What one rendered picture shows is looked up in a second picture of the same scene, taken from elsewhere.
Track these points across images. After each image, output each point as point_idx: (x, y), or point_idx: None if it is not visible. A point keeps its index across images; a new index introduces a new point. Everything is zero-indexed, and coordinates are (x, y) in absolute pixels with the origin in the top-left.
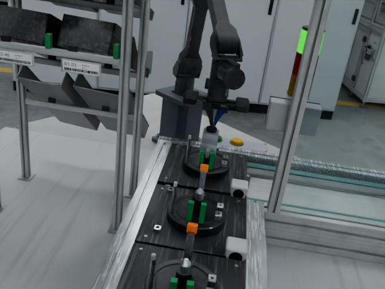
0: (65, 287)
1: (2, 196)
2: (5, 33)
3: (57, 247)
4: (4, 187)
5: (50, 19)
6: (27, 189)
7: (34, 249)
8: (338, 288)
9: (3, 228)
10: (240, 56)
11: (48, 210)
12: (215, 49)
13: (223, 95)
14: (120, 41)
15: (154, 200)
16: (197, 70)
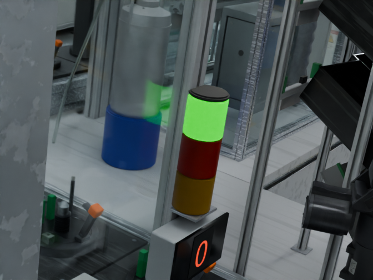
0: None
1: (324, 256)
2: None
3: (218, 264)
4: (344, 261)
5: (351, 60)
6: (338, 273)
7: (222, 253)
8: None
9: (263, 245)
10: (358, 199)
11: (288, 275)
12: (366, 170)
13: (347, 265)
14: (327, 95)
15: (215, 277)
16: None
